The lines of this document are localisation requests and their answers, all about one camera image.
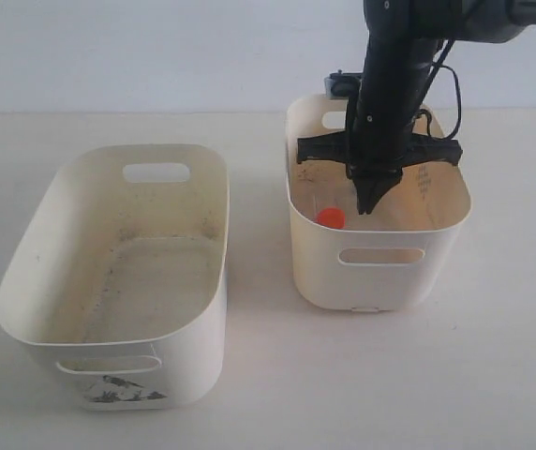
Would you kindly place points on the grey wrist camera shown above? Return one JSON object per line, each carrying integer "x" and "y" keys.
{"x": 342, "y": 84}

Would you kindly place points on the orange-capped clear tube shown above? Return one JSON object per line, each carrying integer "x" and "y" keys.
{"x": 328, "y": 210}

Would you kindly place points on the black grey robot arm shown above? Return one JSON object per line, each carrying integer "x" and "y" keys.
{"x": 408, "y": 43}

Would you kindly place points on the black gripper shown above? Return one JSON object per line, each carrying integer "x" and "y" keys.
{"x": 386, "y": 130}

